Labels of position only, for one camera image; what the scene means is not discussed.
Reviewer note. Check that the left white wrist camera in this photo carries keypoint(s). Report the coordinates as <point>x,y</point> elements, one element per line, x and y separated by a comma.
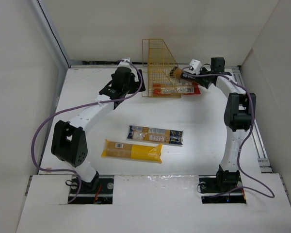
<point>125,62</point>

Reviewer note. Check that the right aluminium rail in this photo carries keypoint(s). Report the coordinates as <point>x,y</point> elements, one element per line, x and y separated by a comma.
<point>253,156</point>

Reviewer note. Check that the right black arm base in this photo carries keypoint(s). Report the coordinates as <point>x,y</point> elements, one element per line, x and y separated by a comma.
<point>221,188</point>

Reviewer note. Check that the red spaghetti bag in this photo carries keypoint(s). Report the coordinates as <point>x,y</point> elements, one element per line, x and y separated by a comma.
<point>161,89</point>

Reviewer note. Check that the yellow spaghetti bag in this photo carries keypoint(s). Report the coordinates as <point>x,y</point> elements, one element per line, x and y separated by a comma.
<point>132,151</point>

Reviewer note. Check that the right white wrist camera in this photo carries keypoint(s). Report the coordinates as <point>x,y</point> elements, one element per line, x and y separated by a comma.
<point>195,66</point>

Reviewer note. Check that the clear blue-end spaghetti bag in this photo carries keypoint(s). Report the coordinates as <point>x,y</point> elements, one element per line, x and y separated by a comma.
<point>155,135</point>

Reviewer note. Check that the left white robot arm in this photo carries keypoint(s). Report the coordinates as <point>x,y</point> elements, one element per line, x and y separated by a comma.
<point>69,143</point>

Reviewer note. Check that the yellow wire shelf rack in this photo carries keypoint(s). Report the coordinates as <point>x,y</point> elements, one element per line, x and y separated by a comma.
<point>159,61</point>

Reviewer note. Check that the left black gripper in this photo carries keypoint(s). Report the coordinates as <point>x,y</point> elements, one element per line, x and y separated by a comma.
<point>138,81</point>

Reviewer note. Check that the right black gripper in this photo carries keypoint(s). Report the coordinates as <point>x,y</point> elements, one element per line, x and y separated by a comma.
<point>188,76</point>

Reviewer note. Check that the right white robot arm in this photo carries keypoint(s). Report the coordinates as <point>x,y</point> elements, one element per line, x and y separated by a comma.
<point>238,116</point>

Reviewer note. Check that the dark blue label spaghetti bag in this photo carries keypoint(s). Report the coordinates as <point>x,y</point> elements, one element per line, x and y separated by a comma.
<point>176,72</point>

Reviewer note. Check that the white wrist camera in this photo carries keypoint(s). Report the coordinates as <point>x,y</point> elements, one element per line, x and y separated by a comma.
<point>125,62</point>
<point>195,66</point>

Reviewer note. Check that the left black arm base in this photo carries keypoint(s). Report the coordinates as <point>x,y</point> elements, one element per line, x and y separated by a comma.
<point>98,192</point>

